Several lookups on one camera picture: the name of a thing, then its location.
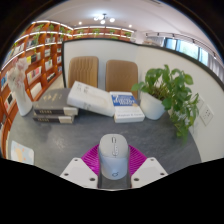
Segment orange wooden shelf unit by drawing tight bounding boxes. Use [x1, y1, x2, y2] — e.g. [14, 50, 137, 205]
[0, 20, 136, 158]

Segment tan upholstered chair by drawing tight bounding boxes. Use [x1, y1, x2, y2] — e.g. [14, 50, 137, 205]
[105, 59, 139, 100]
[67, 55, 100, 89]

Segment pastel cartoon print mouse pad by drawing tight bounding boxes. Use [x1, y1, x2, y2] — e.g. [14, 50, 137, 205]
[9, 139, 35, 166]

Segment white wall socket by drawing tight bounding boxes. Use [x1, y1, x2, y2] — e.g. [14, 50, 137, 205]
[196, 94, 206, 111]
[199, 104, 215, 127]

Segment white pitcher vase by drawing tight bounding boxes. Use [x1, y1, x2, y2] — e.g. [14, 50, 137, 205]
[13, 88, 34, 117]

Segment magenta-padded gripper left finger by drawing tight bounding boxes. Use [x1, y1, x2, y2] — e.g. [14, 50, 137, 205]
[59, 144, 101, 190]

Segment green plant in white pot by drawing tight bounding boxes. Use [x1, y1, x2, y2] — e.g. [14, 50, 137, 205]
[130, 64, 200, 143]

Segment grey curtain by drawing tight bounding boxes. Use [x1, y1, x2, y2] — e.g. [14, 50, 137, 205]
[206, 53, 224, 81]

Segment thick white book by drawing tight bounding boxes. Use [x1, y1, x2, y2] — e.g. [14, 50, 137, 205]
[66, 80, 117, 118]

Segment blue and white book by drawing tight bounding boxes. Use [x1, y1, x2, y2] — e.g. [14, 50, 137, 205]
[109, 91, 146, 124]

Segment light grey computer mouse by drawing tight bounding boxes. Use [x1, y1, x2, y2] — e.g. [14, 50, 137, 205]
[97, 133, 131, 181]

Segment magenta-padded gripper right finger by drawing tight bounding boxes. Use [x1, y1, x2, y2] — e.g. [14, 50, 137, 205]
[127, 144, 169, 189]

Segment window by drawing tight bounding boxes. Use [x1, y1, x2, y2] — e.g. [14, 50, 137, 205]
[163, 37, 214, 66]

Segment pink and white flower bouquet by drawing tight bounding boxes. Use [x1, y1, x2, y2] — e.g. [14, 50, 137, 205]
[7, 57, 30, 94]

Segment ceiling lights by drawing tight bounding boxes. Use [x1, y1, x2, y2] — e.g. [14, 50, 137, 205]
[93, 13, 116, 25]

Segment black track light rail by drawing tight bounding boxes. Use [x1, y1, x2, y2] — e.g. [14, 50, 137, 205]
[144, 32, 218, 56]

